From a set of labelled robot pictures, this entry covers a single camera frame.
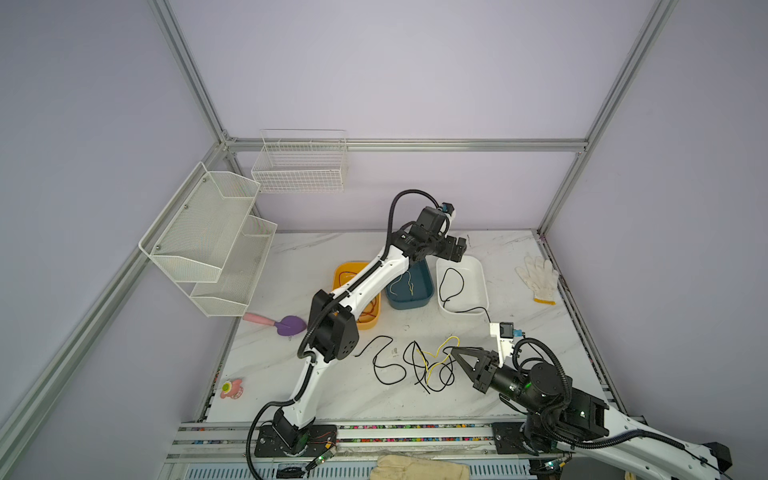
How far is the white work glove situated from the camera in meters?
1.03

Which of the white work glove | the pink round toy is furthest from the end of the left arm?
the pink round toy

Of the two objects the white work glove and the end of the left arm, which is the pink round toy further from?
the white work glove

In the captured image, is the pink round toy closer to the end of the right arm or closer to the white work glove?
the end of the right arm
